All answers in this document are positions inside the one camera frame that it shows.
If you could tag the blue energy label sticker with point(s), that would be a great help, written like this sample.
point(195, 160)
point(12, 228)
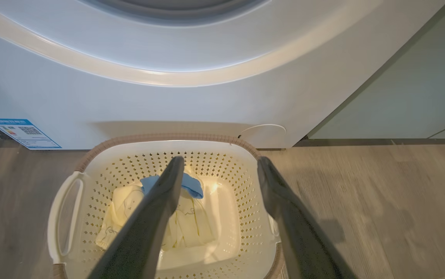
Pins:
point(24, 133)

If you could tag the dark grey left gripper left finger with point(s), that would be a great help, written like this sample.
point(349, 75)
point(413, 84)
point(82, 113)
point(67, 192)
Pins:
point(145, 236)

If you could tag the white perforated laundry basket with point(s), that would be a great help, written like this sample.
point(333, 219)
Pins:
point(222, 166)

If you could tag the dark cabinet plinth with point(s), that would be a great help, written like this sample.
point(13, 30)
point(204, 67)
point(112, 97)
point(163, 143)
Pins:
point(361, 142)

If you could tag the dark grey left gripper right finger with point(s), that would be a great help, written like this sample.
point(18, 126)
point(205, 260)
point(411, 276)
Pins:
point(299, 240)

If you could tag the white front-load washing machine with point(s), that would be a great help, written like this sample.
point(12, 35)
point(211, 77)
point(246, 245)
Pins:
point(207, 104)

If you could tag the round white filter cover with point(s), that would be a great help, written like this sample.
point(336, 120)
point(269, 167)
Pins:
point(265, 135)

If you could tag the pale yellow garment blue collar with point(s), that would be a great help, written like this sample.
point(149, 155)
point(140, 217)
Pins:
point(191, 224)

